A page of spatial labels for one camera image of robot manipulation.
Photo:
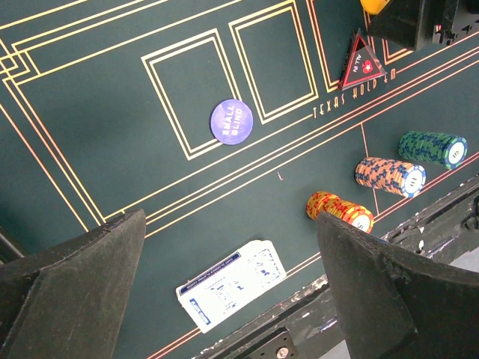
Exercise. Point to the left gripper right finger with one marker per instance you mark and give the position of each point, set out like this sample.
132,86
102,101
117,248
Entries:
394,303

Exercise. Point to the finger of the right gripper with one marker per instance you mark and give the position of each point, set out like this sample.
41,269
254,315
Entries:
407,23

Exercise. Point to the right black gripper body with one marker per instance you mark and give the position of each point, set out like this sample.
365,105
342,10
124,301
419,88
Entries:
447,22

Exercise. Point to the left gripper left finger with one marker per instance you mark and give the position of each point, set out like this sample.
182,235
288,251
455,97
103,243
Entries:
69,300

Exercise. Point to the red triangular all-in marker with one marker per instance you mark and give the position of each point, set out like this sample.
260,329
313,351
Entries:
361,64

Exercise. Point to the orange red chip stack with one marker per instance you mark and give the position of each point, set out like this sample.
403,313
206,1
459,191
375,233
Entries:
352,213

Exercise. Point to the peach blue chip stack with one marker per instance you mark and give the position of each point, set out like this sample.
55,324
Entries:
396,177

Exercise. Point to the purple small blind button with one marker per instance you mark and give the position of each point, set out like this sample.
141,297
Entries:
231,122

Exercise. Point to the yellow big blind button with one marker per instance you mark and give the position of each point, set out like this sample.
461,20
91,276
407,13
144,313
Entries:
373,7

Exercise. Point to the green chip stack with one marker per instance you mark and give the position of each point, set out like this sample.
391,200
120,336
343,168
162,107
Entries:
443,149

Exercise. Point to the blue white card deck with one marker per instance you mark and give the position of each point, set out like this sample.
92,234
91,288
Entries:
225,288

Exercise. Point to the green poker table mat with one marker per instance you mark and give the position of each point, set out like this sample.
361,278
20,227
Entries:
106,105

